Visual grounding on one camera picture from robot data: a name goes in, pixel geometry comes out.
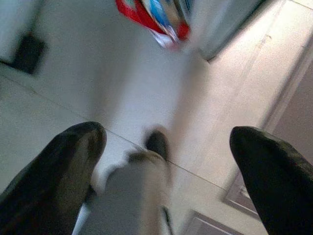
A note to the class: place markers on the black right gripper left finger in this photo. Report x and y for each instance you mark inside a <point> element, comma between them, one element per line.
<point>49,183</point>

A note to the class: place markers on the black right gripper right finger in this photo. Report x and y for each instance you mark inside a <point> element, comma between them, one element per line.
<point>281,183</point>

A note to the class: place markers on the white fridge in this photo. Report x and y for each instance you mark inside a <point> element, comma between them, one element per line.
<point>29,54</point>

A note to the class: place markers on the grey panelled door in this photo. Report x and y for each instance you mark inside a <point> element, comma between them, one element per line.
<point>293,110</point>

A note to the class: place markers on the red and blue printed bag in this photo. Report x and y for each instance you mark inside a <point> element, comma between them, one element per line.
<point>146,17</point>

